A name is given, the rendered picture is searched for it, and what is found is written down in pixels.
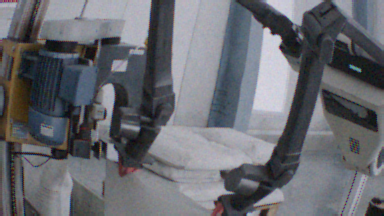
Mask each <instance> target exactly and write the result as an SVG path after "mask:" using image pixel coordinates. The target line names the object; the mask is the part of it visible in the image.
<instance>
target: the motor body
mask: <svg viewBox="0 0 384 216"><path fill-rule="evenodd" d="M78 57H79V52H78V51H74V50H73V51H57V50H50V49H47V48H43V49H40V50H39V55H38V58H37V62H36V67H35V71H34V77H33V83H32V88H31V96H30V101H31V102H32V104H31V105H30V106H29V113H28V131H29V134H30V136H31V137H32V138H34V139H35V140H36V141H38V142H40V143H42V144H45V145H49V146H54V147H57V146H61V145H62V144H63V143H64V141H65V139H66V127H67V120H68V115H67V114H65V107H66V103H67V104H69V102H68V101H66V102H65V101H64V100H62V99H60V98H59V96H58V94H59V93H58V91H59V87H60V80H61V74H62V70H63V68H64V66H66V65H77V64H78V59H77V58H78Z"/></svg>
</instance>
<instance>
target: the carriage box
mask: <svg viewBox="0 0 384 216"><path fill-rule="evenodd" d="M6 40H7V38H1V42H0V67H1V62H2V56H3V53H6V54H8V55H10V56H13V57H15V58H14V64H13V69H12V73H11V81H9V80H6V78H4V77H3V76H1V75H0V85H1V86H2V87H3V90H4V109H3V113H2V116H1V117H0V134H1V135H2V137H4V139H5V141H6V142H9V141H11V142H15V143H23V144H31V145H34V146H42V147H50V148H56V149H60V150H67V147H68V146H67V143H68V136H69V135H68V132H69V122H70V119H68V120H67V127H66V139H65V141H64V143H63V144H62V145H61V146H57V147H54V146H49V145H45V144H42V143H40V142H38V141H36V140H35V139H34V138H32V137H31V136H30V134H29V131H28V138H18V137H14V136H12V126H13V124H12V122H15V123H23V124H28V113H29V106H30V105H31V104H32V102H31V101H30V96H31V88H32V83H33V79H25V78H24V79H21V78H18V74H19V68H20V63H21V59H22V55H23V51H24V50H27V51H28V50H34V51H35V50H37V51H39V50H40V49H43V48H45V47H44V45H45V41H46V40H47V39H42V38H40V39H39V38H38V40H37V44H36V43H34V44H33V43H31V44H30V43H28V44H27V43H18V44H16V43H12V42H9V41H6ZM86 47H87V45H86V44H82V43H78V44H77V47H76V50H74V51H78V52H79V56H80V57H81V58H83V57H84V53H85V50H86Z"/></svg>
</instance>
